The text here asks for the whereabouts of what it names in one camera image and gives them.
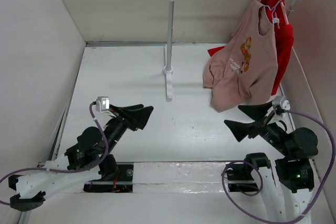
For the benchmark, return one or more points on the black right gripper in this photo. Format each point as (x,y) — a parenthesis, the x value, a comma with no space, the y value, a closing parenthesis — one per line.
(256,112)

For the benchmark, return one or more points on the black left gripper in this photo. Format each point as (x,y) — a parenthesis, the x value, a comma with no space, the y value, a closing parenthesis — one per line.
(138,115)

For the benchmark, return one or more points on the pink printed t shirt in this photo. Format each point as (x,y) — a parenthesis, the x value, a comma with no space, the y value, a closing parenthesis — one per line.
(244,71)

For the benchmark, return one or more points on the lavender wire hanger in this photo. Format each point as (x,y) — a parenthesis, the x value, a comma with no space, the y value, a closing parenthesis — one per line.
(271,7)

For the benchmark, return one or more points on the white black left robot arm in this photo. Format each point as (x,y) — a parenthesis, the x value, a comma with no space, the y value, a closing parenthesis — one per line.
(89,159)

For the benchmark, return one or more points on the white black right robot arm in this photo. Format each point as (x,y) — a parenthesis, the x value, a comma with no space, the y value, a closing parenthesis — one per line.
(287,188)

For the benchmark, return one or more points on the red t shirt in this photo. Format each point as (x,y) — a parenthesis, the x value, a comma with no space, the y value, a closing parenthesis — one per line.
(284,43)

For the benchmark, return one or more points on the pink plastic hanger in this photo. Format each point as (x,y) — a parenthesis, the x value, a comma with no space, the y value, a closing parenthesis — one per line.
(283,19)

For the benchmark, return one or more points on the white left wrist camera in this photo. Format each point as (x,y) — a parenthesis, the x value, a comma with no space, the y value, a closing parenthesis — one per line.
(102,105)

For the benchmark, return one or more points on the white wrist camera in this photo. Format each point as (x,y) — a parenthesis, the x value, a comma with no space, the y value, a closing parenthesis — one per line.
(280,104)
(102,105)

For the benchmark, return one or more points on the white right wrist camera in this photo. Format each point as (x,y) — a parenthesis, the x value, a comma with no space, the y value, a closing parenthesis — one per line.
(280,104)

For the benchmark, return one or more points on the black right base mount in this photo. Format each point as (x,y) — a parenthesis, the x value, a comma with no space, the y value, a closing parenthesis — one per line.
(239,179)

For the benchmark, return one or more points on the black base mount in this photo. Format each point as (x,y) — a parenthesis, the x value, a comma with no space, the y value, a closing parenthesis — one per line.
(239,179)
(122,182)

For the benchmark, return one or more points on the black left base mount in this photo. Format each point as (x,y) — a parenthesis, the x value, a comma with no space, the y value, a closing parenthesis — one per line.
(122,182)

